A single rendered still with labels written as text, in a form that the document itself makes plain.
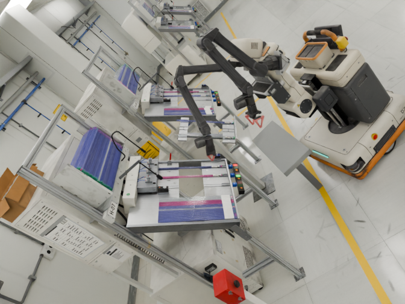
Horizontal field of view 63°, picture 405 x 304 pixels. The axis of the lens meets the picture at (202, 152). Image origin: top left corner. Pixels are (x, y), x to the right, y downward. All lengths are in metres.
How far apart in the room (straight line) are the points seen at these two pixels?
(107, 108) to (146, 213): 1.41
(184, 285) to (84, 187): 1.04
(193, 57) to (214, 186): 4.67
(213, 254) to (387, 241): 1.12
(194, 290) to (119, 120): 1.73
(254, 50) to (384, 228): 1.43
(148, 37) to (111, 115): 3.56
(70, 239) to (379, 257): 1.94
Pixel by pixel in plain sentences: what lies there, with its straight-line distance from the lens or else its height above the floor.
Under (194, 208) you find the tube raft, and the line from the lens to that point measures 2.21.
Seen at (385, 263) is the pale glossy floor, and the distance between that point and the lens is 2.41.
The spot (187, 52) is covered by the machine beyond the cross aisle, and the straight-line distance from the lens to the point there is 6.77.
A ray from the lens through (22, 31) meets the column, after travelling 5.37.
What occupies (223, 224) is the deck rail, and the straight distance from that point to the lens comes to 2.14.
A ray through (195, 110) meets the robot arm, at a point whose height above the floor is 1.26.
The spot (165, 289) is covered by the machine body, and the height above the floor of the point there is 0.59.
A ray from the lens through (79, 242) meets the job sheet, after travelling 2.29.
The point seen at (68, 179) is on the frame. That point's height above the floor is 1.65.
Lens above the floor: 2.06
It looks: 26 degrees down
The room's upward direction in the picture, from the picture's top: 50 degrees counter-clockwise
